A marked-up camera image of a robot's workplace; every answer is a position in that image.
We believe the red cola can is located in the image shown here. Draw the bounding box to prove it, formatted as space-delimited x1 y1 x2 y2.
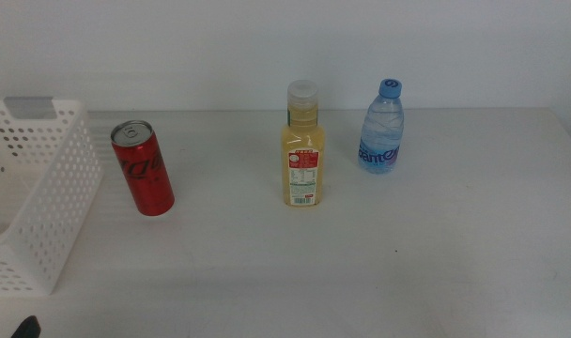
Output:
110 119 176 217

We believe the yellow juice bottle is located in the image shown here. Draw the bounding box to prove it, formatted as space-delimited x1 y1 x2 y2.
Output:
280 79 326 208

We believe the clear water bottle blue cap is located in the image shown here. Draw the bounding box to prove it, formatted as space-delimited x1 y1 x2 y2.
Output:
358 78 405 175

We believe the white perforated plastic basket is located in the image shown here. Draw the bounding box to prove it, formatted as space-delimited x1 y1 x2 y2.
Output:
0 96 103 298

